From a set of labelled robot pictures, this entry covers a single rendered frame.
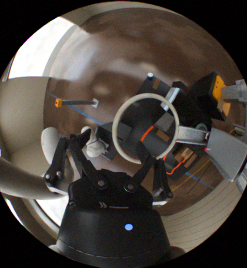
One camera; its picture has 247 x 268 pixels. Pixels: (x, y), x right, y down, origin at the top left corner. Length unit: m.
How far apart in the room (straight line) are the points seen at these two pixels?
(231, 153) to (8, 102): 7.03
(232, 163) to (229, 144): 0.12
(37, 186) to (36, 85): 6.15
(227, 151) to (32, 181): 0.81
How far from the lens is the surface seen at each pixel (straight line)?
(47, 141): 0.45
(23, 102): 6.32
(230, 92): 1.47
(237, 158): 0.63
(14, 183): 0.16
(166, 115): 0.90
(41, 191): 0.19
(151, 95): 0.48
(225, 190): 5.54
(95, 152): 0.93
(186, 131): 0.69
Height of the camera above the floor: 1.67
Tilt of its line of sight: 64 degrees down
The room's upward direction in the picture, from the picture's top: 133 degrees counter-clockwise
